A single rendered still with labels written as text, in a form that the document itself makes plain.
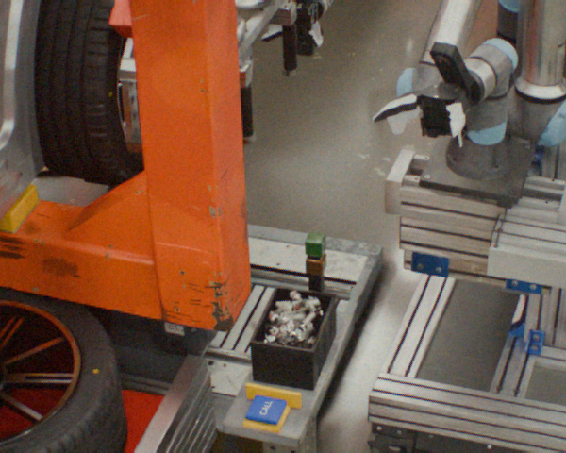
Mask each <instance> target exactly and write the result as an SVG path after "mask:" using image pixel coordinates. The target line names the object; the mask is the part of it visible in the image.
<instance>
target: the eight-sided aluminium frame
mask: <svg viewBox="0 0 566 453"><path fill-rule="evenodd" d="M120 71H121V73H120V76H119V80H121V86H122V93H123V100H124V109H125V110H124V117H125V131H126V144H127V146H128V151H129V152H130V154H131V156H135V157H137V158H138V159H140V160H142V161H143V162H144V155H143V148H142V133H141V132H140V125H139V116H138V110H139V109H138V100H137V93H136V84H135V82H136V66H135V58H134V50H133V38H127V43H126V45H125V51H124V55H123V56H122V57H121V68H120Z"/></svg>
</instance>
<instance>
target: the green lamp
mask: <svg viewBox="0 0 566 453"><path fill-rule="evenodd" d="M325 249H326V236H325V234H321V233H315V232H310V233H309V234H308V235H307V237H306V239H305V254H306V255H309V256H315V258H321V257H322V255H323V253H324V251H325Z"/></svg>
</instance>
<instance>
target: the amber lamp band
mask: <svg viewBox="0 0 566 453"><path fill-rule="evenodd" d="M325 267H326V253H325V252H324V254H323V257H322V259H321V260H309V259H308V256H307V258H306V274H309V275H315V276H322V275H323V273H324V270H325Z"/></svg>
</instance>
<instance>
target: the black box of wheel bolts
mask: <svg viewBox="0 0 566 453"><path fill-rule="evenodd" d="M336 299H337V295H336V294H327V293H320V292H314V291H307V289H305V290H300V288H293V287H287V286H279V285H275V287H274V290H273V292H272V294H271V296H270V299H269V301H268V303H267V305H266V307H265V310H263V313H262V314H261V316H260V318H259V320H258V323H257V326H256V328H255V330H254V333H253V335H252V337H251V340H250V342H249V344H250V346H251V361H252V377H253V381H257V382H262V383H268V384H274V385H280V386H286V387H292V388H297V389H304V390H310V391H314V388H315V386H316V383H317V381H318V378H320V375H321V373H322V371H323V368H324V366H325V361H326V358H327V355H328V353H329V350H330V348H331V346H332V343H333V341H335V338H336V335H337V306H336Z"/></svg>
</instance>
